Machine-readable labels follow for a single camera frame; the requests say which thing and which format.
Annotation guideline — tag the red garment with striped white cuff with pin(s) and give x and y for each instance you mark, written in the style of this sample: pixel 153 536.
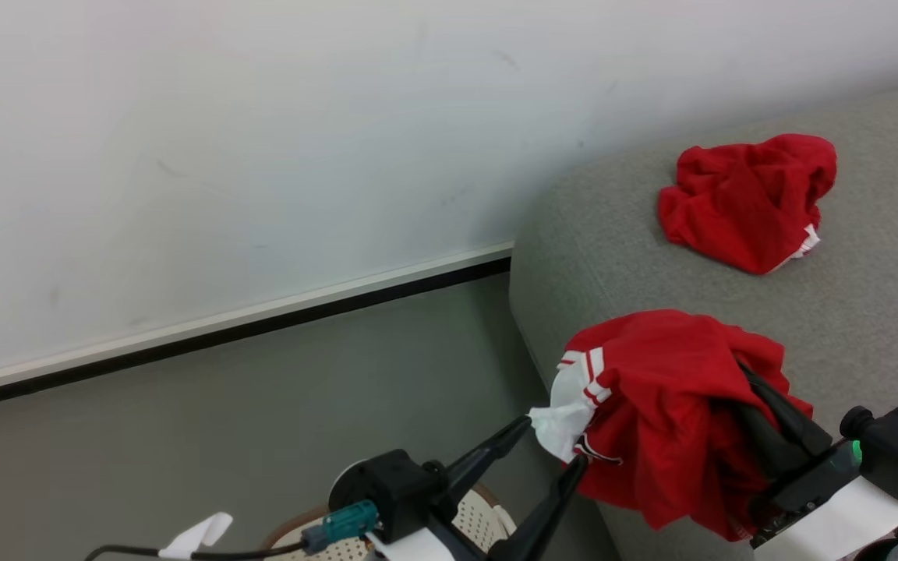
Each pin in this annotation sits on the red garment with striped white cuff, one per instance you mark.
pixel 667 389

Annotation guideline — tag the white perforated plastic laundry basket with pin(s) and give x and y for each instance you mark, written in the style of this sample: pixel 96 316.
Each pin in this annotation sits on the white perforated plastic laundry basket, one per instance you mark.
pixel 480 526

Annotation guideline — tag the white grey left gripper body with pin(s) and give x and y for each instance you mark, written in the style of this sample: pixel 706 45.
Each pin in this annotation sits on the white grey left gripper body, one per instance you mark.
pixel 433 548

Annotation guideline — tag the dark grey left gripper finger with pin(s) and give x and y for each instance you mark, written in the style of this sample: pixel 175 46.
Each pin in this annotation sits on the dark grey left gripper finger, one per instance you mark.
pixel 546 514
pixel 488 456

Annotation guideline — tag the crumpled red garment white trim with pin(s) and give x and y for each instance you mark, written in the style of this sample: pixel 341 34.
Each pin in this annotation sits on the crumpled red garment white trim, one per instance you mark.
pixel 737 202

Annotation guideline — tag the grey fabric sofa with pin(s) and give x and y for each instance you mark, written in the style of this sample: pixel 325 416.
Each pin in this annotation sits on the grey fabric sofa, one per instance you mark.
pixel 870 312

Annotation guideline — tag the grey white right gripper body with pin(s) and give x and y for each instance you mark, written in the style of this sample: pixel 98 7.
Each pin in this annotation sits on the grey white right gripper body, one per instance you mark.
pixel 815 491

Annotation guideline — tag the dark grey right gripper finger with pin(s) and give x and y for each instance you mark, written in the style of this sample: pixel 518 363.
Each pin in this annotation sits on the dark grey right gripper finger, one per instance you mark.
pixel 765 440
pixel 796 421

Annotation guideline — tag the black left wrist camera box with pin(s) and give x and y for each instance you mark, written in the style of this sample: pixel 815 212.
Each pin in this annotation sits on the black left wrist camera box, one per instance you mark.
pixel 394 487

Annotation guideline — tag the white and black baseboard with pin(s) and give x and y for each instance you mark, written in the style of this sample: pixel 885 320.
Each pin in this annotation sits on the white and black baseboard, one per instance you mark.
pixel 262 313

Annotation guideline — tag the teal left camera connector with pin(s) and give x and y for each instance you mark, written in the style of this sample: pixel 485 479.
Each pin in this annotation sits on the teal left camera connector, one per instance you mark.
pixel 344 523

